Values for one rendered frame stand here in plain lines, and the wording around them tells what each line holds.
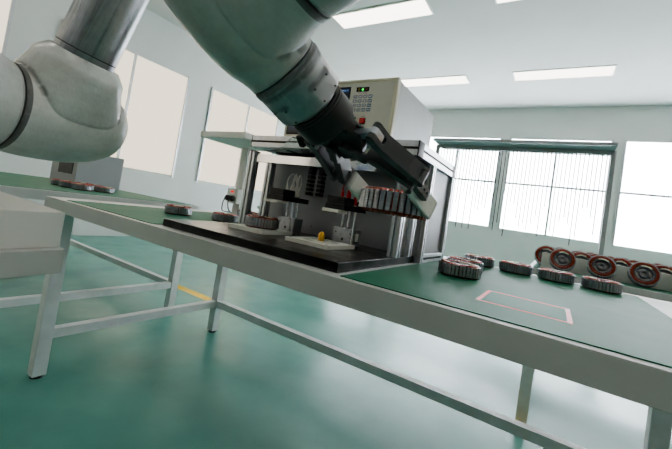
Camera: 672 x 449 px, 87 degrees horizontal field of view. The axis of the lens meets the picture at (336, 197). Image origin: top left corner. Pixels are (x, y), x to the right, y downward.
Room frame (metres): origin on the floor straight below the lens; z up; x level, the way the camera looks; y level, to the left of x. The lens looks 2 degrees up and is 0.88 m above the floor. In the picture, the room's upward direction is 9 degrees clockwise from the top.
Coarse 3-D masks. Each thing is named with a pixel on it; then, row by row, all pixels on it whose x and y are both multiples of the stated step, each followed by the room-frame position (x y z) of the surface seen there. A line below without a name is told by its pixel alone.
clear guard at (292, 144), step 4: (288, 140) 0.99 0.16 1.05; (292, 140) 0.98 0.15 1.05; (296, 140) 0.98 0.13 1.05; (284, 144) 0.98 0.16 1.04; (288, 144) 0.97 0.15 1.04; (292, 144) 0.96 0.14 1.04; (296, 144) 0.96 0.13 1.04; (280, 148) 0.96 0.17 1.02; (284, 148) 0.96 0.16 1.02; (288, 148) 0.95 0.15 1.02; (292, 148) 0.95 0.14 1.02; (296, 148) 0.94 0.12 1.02; (300, 148) 0.93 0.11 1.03; (304, 148) 0.93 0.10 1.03; (308, 148) 0.92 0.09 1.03; (368, 148) 0.97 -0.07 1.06; (276, 152) 0.95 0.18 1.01; (280, 152) 0.95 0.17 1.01; (284, 152) 0.94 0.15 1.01; (288, 152) 0.93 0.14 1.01; (292, 152) 0.93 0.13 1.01; (296, 152) 0.92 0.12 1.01; (300, 152) 0.91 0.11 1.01; (304, 152) 0.91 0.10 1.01; (308, 152) 0.90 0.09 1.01; (312, 152) 0.90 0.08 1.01; (364, 152) 1.04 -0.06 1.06
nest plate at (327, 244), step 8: (288, 240) 1.01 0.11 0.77; (296, 240) 0.99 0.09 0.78; (304, 240) 0.98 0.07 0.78; (312, 240) 1.01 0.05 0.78; (328, 240) 1.09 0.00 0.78; (320, 248) 0.95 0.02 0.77; (328, 248) 0.94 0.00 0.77; (336, 248) 0.98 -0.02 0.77; (344, 248) 1.01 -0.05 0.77; (352, 248) 1.05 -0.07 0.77
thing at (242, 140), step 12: (204, 132) 2.01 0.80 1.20; (216, 132) 1.96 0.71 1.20; (228, 132) 1.90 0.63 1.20; (240, 132) 1.85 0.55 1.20; (228, 144) 2.17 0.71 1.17; (240, 144) 2.09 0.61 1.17; (240, 168) 2.22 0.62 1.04; (240, 180) 2.21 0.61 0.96; (228, 192) 2.19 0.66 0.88; (240, 192) 2.17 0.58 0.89; (240, 204) 2.20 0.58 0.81
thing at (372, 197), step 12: (372, 192) 0.51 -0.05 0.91; (384, 192) 0.50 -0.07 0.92; (396, 192) 0.49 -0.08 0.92; (360, 204) 0.54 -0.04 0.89; (372, 204) 0.51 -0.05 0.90; (384, 204) 0.50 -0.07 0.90; (396, 204) 0.49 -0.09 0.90; (408, 204) 0.49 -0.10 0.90; (408, 216) 0.50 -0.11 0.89; (420, 216) 0.51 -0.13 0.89
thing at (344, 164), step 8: (328, 144) 0.47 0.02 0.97; (328, 152) 0.48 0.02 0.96; (336, 152) 0.48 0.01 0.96; (336, 160) 0.49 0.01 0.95; (344, 160) 0.52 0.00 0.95; (336, 168) 0.53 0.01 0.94; (344, 168) 0.53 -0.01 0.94; (352, 168) 0.57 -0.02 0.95; (344, 176) 0.55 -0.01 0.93; (344, 184) 0.56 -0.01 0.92
